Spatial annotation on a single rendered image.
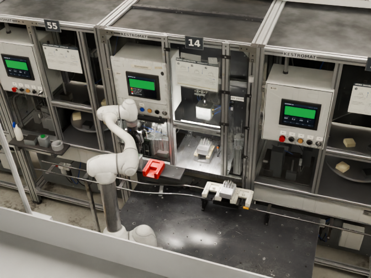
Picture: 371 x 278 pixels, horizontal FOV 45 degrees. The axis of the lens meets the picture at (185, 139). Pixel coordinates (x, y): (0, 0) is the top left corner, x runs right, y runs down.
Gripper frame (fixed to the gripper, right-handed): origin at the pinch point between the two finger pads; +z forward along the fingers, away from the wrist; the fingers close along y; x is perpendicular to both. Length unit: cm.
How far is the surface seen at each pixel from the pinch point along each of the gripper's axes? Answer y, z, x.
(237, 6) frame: -59, -88, -75
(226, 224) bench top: -79, 44, 17
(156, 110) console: -16.8, -30.4, -8.8
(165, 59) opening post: -25, -72, -12
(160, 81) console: -21, -55, -10
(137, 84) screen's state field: -4, -52, -7
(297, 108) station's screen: -116, -53, -7
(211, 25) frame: -50, -88, -39
